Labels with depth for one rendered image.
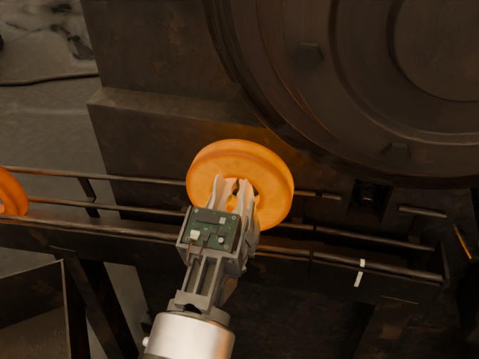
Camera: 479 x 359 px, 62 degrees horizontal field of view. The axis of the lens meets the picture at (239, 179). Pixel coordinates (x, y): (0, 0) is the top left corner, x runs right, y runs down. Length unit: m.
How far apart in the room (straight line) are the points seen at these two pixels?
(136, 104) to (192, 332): 0.39
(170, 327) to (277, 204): 0.23
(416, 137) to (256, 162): 0.21
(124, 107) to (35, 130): 1.68
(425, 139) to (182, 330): 0.29
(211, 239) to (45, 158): 1.73
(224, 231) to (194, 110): 0.26
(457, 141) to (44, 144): 2.02
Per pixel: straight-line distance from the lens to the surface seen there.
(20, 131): 2.38
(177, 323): 0.43
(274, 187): 0.54
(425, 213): 0.69
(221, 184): 0.52
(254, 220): 0.52
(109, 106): 0.69
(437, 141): 0.39
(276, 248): 0.65
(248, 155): 0.51
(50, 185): 1.96
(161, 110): 0.66
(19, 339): 0.77
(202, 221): 0.45
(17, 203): 0.87
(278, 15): 0.38
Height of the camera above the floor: 1.22
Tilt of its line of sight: 43 degrees down
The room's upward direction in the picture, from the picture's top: straight up
